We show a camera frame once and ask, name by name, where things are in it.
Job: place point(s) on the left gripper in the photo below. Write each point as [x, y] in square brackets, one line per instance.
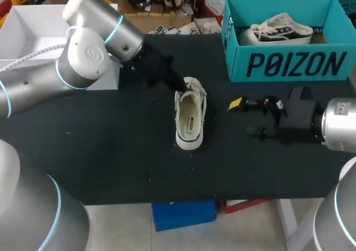
[144, 70]

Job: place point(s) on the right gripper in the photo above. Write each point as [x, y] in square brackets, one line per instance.
[300, 117]

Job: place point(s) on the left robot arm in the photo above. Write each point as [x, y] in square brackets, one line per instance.
[33, 75]

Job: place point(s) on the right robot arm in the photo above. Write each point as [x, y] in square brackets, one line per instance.
[338, 123]

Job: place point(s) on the black cream canvas shoe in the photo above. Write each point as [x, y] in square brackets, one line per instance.
[278, 32]

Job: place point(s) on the white shoebox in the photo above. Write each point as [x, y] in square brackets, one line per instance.
[30, 31]

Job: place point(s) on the brown cardboard box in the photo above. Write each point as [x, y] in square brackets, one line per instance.
[158, 20]

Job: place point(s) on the red box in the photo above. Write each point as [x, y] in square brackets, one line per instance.
[244, 205]

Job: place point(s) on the blue box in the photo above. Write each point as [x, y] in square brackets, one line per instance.
[183, 214]

